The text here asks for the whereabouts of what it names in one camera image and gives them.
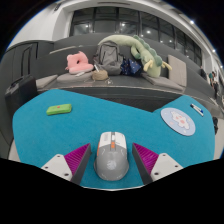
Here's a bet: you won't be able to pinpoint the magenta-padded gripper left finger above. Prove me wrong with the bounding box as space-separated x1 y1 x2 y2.
41 143 92 186

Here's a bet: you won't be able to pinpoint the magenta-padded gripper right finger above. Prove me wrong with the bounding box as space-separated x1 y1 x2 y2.
131 142 184 185

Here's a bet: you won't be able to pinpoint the grey and white computer mouse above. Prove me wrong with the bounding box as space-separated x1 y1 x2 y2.
93 131 130 182

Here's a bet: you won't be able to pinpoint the round pale blue mouse pad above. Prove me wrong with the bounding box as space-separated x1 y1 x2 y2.
160 106 196 137

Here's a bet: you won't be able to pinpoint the green rectangular eraser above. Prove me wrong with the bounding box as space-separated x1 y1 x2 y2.
45 103 73 117

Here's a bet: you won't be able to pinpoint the white marker with blue cap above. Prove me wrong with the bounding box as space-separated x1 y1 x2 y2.
191 103 205 116

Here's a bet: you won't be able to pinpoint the black bag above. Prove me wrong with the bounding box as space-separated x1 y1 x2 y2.
211 116 219 135

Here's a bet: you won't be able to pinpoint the flat grey seat cushion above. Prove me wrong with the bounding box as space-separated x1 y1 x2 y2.
141 73 184 92
34 73 59 90

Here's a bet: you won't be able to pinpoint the tan round woven bag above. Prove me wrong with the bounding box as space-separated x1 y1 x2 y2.
91 69 110 82

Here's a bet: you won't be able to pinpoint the black suitcase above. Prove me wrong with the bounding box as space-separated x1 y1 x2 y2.
4 44 38 116

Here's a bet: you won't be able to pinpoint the dark blue patterned bag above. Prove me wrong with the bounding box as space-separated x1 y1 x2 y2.
120 58 143 76

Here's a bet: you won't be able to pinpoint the upright grey seat cushion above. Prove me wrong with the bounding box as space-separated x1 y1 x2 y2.
167 54 188 88

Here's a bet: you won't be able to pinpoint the pink plush cushion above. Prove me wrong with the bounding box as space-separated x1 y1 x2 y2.
64 50 95 75

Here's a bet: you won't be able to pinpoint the green dragon plush toy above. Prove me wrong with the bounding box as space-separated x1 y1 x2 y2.
97 34 173 79

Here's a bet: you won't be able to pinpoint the person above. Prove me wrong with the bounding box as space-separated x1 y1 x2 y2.
199 65 208 80
208 70 219 98

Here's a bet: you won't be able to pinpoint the grey backpack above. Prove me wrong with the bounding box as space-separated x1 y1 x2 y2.
92 40 124 76

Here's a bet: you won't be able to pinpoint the ceiling lights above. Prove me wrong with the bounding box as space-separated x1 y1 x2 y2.
188 19 218 54

